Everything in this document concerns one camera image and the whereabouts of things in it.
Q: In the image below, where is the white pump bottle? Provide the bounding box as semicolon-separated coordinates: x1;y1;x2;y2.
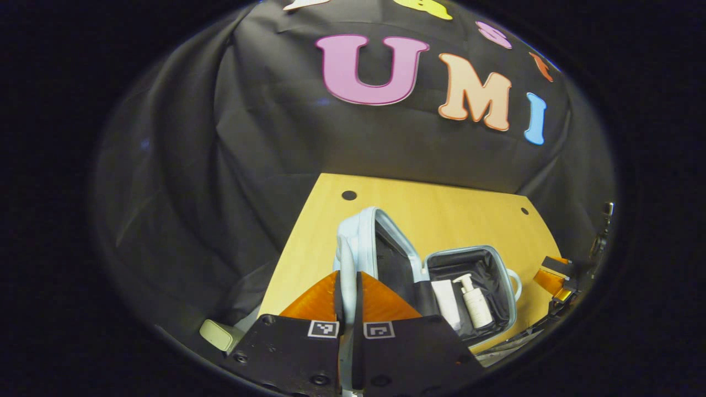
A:
452;273;494;329

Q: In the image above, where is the light blue suitcase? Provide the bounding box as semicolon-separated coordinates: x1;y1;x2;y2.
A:
334;207;522;397

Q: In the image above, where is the black backdrop cloth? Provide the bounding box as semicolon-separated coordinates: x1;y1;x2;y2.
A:
94;0;616;353

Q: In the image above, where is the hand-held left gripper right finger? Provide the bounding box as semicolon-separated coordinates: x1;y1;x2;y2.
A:
352;271;483;397

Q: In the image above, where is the white squeeze tube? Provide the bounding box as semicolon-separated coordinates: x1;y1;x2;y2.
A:
431;279;462;331

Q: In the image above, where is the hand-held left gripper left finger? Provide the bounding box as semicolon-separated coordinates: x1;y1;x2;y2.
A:
223;270;346;397

